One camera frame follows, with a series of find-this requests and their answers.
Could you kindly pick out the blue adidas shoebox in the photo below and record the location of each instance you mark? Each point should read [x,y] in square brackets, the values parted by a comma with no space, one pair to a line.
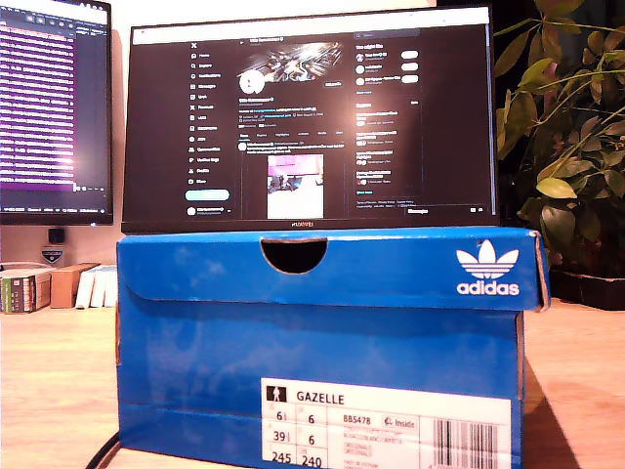
[317,337]

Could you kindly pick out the white upright box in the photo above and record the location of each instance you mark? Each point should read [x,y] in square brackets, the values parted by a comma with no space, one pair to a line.
[111,286]
[84,291]
[99,289]

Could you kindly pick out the brown cardboard box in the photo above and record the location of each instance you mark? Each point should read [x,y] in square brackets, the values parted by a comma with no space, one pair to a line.
[66,289]

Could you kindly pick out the small black box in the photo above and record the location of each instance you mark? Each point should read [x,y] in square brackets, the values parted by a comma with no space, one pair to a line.
[56,236]

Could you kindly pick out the flat white box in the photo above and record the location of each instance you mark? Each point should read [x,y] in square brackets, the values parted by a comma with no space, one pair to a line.
[24,268]

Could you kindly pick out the green and black box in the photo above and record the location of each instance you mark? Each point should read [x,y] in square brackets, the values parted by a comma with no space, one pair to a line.
[22,294]

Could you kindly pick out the black Huawei computer monitor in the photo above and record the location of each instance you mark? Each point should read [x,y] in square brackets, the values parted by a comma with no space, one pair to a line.
[312,117]

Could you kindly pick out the large green leafy houseplant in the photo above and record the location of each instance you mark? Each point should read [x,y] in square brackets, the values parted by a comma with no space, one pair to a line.
[556,188]

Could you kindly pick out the shield shaped badge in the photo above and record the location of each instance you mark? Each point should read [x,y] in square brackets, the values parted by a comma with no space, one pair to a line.
[52,255]

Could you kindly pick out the black rectangular planter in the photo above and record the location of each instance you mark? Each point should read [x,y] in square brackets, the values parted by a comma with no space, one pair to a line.
[591,290]

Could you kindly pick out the black monitor showing code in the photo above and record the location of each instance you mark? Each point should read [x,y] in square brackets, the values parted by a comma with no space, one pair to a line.
[44,98]

